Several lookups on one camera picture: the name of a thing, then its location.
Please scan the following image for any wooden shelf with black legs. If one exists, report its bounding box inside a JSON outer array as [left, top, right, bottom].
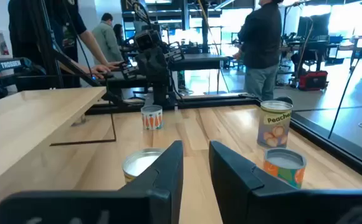
[[0, 86, 118, 191]]

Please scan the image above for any black Trossen labelled equipment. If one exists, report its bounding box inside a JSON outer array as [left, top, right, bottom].
[[0, 57, 47, 94]]

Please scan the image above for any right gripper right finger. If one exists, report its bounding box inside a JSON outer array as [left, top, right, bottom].
[[208, 140, 362, 224]]

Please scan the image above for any peaches label can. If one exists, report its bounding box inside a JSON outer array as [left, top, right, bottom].
[[257, 100, 293, 149]]

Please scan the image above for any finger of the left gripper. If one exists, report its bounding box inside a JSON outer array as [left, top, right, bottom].
[[164, 41, 186, 63], [120, 60, 141, 80]]

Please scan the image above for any person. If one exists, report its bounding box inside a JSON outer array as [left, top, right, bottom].
[[7, 0, 121, 91], [92, 12, 125, 63], [113, 23, 126, 47], [232, 0, 283, 101]]

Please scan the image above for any white carrot-print box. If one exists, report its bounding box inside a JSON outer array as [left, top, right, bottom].
[[140, 105, 163, 131]]

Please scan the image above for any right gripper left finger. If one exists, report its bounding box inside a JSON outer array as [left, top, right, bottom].
[[0, 139, 184, 224]]

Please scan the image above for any pale yellow label can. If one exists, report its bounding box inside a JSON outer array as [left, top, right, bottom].
[[121, 147, 166, 184]]

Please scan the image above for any black computer monitor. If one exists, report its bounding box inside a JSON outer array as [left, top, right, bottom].
[[295, 12, 331, 40]]

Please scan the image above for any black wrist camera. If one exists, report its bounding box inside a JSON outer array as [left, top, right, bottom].
[[133, 29, 163, 52]]

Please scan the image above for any dark grey desk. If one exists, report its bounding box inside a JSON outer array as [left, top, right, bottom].
[[105, 52, 229, 90]]

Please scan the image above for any red tool case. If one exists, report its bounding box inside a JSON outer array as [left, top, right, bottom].
[[298, 70, 330, 91]]

